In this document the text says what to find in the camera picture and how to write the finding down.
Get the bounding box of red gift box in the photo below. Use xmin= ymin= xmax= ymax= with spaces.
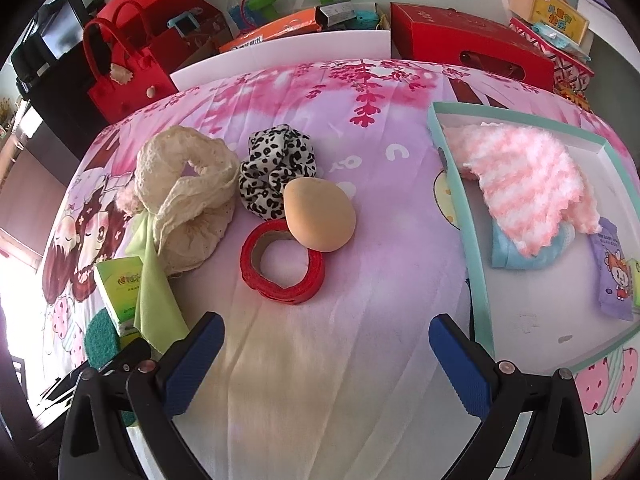
xmin=390 ymin=2 xmax=554 ymax=91

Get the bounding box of purple cartoon tissue pack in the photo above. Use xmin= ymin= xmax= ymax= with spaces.
xmin=589 ymin=217 xmax=634 ymax=322

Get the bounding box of pink white fuzzy cloth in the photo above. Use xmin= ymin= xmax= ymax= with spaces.
xmin=442 ymin=122 xmax=600 ymax=235

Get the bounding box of red tape roll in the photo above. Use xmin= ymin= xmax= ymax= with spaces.
xmin=240 ymin=219 xmax=326 ymax=304

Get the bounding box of yellow beige small bag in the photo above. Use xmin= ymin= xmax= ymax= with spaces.
xmin=510 ymin=0 xmax=589 ymax=44

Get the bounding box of green tissue pack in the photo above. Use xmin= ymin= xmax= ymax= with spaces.
xmin=627 ymin=259 xmax=640 ymax=312
xmin=94 ymin=257 xmax=143 ymax=337

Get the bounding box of orange cardboard box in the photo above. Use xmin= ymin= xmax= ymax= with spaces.
xmin=218 ymin=8 xmax=322 ymax=53

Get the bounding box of leopard print scrunchie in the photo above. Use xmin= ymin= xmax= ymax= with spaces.
xmin=239 ymin=124 xmax=317 ymax=220

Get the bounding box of red white patterned box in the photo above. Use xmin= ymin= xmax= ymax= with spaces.
xmin=509 ymin=18 xmax=594 ymax=93

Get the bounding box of blue face mask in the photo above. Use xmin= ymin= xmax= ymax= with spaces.
xmin=490 ymin=218 xmax=576 ymax=270

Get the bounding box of cartoon print bed sheet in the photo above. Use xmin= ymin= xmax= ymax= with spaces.
xmin=37 ymin=58 xmax=639 ymax=479

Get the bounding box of blue water bottle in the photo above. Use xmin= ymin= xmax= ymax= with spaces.
xmin=226 ymin=0 xmax=247 ymax=34

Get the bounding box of red felt handbag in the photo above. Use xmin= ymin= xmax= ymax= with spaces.
xmin=82 ymin=1 xmax=177 ymax=124

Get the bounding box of green yellow scrub sponge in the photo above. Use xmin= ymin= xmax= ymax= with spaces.
xmin=82 ymin=306 xmax=141 ymax=428

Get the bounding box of red paper gift bag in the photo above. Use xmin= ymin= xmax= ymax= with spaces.
xmin=98 ymin=0 xmax=232 ymax=74

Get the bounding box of white shelf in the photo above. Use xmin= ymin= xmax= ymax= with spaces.
xmin=577 ymin=0 xmax=640 ymax=72

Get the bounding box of pink floral scrunchie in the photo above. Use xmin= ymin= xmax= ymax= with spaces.
xmin=115 ymin=180 xmax=144 ymax=217

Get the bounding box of teal plastic toy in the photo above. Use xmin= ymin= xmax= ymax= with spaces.
xmin=346 ymin=2 xmax=381 ymax=30

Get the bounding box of black cabinet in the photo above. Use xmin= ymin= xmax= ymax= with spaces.
xmin=10 ymin=0 xmax=107 ymax=158

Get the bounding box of teal rimmed white tray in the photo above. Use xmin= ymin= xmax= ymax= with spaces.
xmin=427 ymin=102 xmax=639 ymax=373

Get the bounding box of light green cloth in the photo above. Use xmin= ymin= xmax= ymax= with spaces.
xmin=125 ymin=211 xmax=189 ymax=354

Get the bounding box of cream lace scrunchie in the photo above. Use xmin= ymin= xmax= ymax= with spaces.
xmin=134 ymin=126 xmax=240 ymax=275

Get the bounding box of beige makeup sponge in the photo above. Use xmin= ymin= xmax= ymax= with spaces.
xmin=283 ymin=178 xmax=356 ymax=252

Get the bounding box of wet wipes pack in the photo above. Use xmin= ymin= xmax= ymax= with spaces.
xmin=532 ymin=23 xmax=587 ymax=56

